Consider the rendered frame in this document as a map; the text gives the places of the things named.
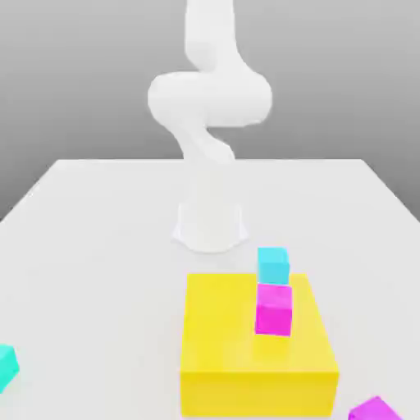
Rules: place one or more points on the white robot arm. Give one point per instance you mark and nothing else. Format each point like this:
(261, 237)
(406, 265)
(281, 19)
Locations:
(210, 98)

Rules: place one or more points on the small cyan cube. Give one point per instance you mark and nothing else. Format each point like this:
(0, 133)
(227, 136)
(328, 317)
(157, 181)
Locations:
(273, 267)

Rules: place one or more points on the small magenta cube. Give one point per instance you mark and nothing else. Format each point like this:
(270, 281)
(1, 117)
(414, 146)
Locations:
(273, 315)

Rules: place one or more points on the small turquoise cube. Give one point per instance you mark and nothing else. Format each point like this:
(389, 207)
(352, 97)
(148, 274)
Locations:
(6, 366)

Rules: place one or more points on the small purple cube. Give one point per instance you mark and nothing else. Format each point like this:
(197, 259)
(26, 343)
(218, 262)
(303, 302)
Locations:
(372, 410)

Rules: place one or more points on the large yellow box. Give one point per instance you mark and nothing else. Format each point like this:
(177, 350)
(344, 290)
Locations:
(226, 334)

